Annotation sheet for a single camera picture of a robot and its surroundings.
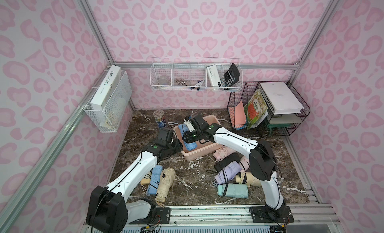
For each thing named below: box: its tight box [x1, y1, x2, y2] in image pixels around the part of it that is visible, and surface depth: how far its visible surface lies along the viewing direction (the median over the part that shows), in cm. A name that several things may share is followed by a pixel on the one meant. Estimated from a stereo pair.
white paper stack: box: [260, 82, 305, 115], surface depth 95 cm
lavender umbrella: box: [214, 160, 243, 185], surface depth 84 cm
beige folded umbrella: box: [155, 167, 176, 208], surface depth 80 cm
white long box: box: [90, 65, 122, 111], surface depth 72 cm
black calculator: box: [224, 62, 240, 87], surface depth 94 cm
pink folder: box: [234, 99, 247, 126], surface depth 113 cm
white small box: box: [206, 64, 222, 87], surface depth 94 cm
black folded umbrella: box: [214, 151, 244, 172], surface depth 89 cm
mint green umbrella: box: [218, 183, 249, 199], surface depth 80 cm
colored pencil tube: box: [153, 109, 167, 128], surface depth 95 cm
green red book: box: [244, 89, 269, 127], surface depth 102 cm
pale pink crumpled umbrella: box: [213, 145, 236, 162], surface depth 91 cm
